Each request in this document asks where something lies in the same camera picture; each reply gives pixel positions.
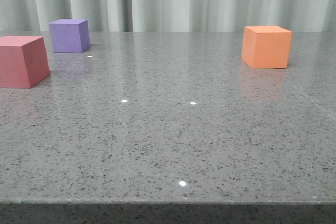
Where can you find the orange foam cube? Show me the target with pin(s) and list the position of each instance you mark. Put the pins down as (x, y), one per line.
(266, 47)

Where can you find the pale green curtain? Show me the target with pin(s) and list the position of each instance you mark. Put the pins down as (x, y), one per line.
(170, 15)

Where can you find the purple foam cube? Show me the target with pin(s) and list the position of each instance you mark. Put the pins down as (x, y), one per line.
(69, 35)

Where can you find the red foam cube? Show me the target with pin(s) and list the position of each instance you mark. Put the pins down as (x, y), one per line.
(24, 61)

